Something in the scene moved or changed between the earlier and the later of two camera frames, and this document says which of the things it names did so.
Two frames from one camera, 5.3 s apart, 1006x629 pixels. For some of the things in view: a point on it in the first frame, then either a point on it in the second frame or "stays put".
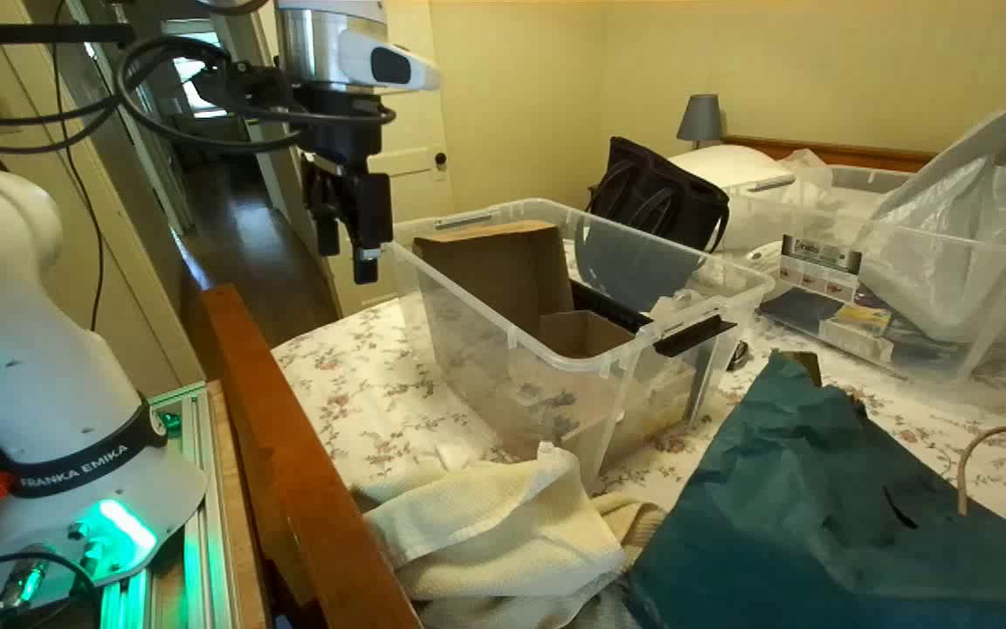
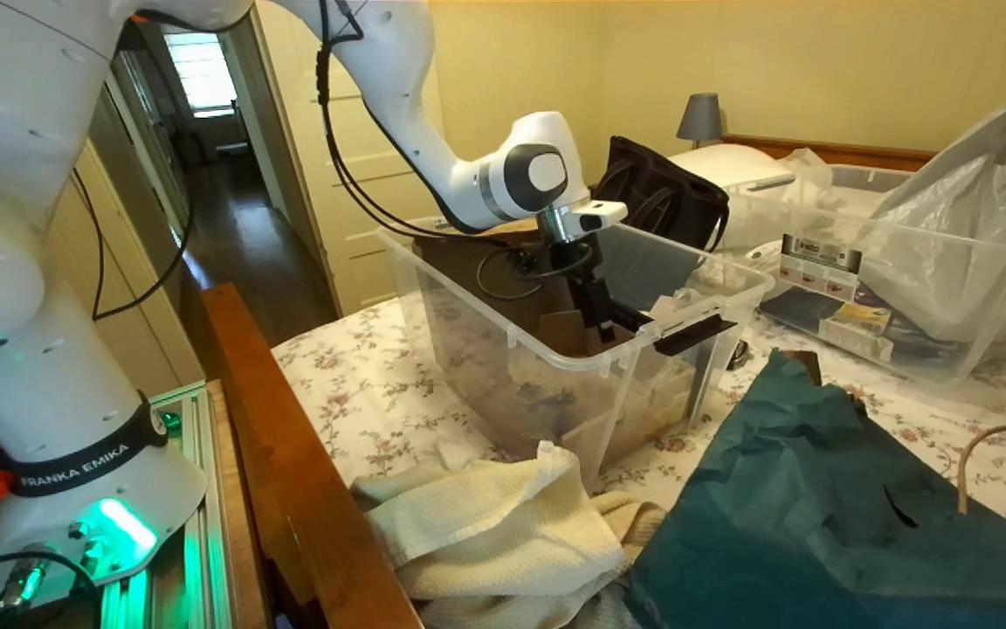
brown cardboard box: [519, 279] stays put
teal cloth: [810, 513] stays put
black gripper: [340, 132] to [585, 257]
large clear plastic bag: [968, 257] stays put
